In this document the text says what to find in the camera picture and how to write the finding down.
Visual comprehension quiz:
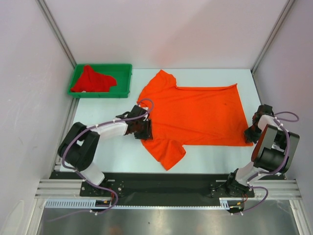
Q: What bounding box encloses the aluminium front frame rail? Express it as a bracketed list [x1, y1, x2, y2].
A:
[35, 179, 302, 200]

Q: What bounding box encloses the right aluminium corner post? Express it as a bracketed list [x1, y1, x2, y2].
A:
[250, 0, 297, 75]

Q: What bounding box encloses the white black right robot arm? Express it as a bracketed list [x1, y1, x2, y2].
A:
[225, 104, 300, 197]

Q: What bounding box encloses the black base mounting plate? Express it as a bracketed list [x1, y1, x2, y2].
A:
[48, 172, 287, 206]

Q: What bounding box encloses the left aluminium corner post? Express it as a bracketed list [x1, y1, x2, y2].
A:
[35, 0, 77, 68]

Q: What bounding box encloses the green plastic tray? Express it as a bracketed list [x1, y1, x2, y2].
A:
[67, 64, 133, 98]

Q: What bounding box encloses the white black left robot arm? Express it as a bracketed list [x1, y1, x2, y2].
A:
[57, 105, 153, 196]

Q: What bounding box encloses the orange t shirt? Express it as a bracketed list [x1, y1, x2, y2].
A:
[137, 70, 252, 170]

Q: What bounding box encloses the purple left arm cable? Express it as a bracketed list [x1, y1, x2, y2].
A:
[46, 98, 155, 222]

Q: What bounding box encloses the aluminium corner post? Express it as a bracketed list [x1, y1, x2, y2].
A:
[250, 0, 297, 75]
[35, 0, 77, 68]

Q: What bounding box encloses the grey slotted cable duct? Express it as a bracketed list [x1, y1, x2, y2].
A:
[45, 196, 243, 210]

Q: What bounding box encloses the red t shirt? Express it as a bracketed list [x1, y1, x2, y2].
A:
[70, 65, 117, 93]

